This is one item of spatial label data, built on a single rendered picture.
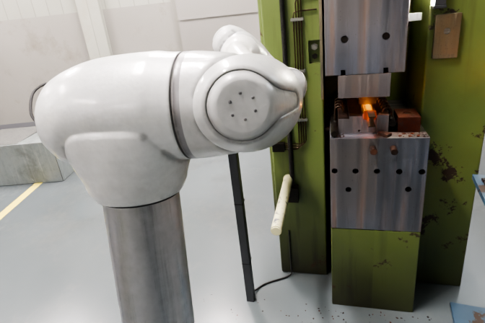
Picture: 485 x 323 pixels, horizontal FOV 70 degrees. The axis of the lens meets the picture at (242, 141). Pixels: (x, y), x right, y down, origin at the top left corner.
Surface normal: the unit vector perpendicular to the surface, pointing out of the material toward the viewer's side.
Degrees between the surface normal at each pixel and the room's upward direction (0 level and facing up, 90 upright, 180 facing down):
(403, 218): 90
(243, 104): 77
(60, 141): 98
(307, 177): 90
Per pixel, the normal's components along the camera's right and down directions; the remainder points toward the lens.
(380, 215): -0.23, 0.38
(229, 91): 0.04, 0.19
